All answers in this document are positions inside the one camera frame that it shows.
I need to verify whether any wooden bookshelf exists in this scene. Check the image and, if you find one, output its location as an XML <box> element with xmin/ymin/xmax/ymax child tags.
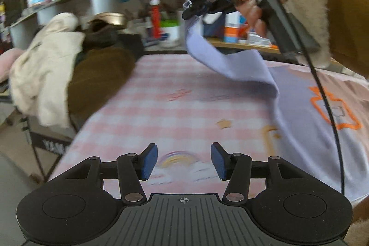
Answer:
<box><xmin>206</xmin><ymin>36</ymin><xmax>346</xmax><ymax>66</ymax></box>

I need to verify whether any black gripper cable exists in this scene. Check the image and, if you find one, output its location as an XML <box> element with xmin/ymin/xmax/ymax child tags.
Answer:
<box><xmin>264</xmin><ymin>0</ymin><xmax>346</xmax><ymax>195</ymax></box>

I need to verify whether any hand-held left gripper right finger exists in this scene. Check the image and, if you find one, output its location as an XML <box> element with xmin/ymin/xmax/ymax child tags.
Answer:
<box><xmin>210</xmin><ymin>142</ymin><xmax>307</xmax><ymax>204</ymax></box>

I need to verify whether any brown garment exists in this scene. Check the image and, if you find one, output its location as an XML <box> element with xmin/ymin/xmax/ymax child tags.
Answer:
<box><xmin>67</xmin><ymin>47</ymin><xmax>137</xmax><ymax>121</ymax></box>

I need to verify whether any red bottle with white cap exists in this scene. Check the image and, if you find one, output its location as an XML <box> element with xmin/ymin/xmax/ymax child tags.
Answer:
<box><xmin>149</xmin><ymin>0</ymin><xmax>162</xmax><ymax>39</ymax></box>

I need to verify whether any person's right hand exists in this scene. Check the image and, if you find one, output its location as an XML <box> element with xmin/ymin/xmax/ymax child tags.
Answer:
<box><xmin>236</xmin><ymin>0</ymin><xmax>289</xmax><ymax>37</ymax></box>

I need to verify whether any pink cushion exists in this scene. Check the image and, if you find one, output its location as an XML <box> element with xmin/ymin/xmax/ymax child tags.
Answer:
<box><xmin>0</xmin><ymin>48</ymin><xmax>26</xmax><ymax>83</ymax></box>

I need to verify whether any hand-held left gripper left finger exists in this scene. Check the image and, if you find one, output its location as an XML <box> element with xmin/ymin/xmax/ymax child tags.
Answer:
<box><xmin>62</xmin><ymin>143</ymin><xmax>158</xmax><ymax>205</ymax></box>

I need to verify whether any dark garment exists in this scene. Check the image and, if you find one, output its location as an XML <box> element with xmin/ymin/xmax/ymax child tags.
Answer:
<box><xmin>81</xmin><ymin>20</ymin><xmax>129</xmax><ymax>48</ymax></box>

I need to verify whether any white box with orange-blue end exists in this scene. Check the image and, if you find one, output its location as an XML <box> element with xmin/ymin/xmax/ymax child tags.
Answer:
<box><xmin>223</xmin><ymin>12</ymin><xmax>251</xmax><ymax>44</ymax></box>

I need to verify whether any lavender shirt with orange print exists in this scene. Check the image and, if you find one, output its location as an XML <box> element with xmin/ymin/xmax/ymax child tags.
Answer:
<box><xmin>182</xmin><ymin>1</ymin><xmax>369</xmax><ymax>204</ymax></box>

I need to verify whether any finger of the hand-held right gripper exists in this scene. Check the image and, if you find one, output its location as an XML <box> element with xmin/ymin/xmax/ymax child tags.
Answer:
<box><xmin>182</xmin><ymin>6</ymin><xmax>231</xmax><ymax>19</ymax></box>
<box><xmin>189</xmin><ymin>0</ymin><xmax>231</xmax><ymax>9</ymax></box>

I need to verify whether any gold round tin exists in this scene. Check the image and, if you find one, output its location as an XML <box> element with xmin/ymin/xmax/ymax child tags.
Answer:
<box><xmin>95</xmin><ymin>12</ymin><xmax>128</xmax><ymax>28</ymax></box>

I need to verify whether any cream jacket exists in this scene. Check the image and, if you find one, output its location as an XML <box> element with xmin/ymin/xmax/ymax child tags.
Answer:
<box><xmin>10</xmin><ymin>12</ymin><xmax>86</xmax><ymax>129</ymax></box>

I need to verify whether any person's brown coat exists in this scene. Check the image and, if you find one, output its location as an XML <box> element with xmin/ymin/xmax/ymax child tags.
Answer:
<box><xmin>347</xmin><ymin>196</ymin><xmax>369</xmax><ymax>246</ymax></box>

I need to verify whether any white jar with green lid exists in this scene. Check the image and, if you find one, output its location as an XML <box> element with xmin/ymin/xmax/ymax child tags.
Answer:
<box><xmin>158</xmin><ymin>20</ymin><xmax>181</xmax><ymax>48</ymax></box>

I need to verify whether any pink checked printed blanket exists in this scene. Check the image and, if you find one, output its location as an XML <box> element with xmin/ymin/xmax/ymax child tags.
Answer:
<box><xmin>48</xmin><ymin>51</ymin><xmax>369</xmax><ymax>205</ymax></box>

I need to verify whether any black metal stand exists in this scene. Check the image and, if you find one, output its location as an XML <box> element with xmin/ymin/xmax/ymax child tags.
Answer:
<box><xmin>21</xmin><ymin>116</ymin><xmax>73</xmax><ymax>181</ymax></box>

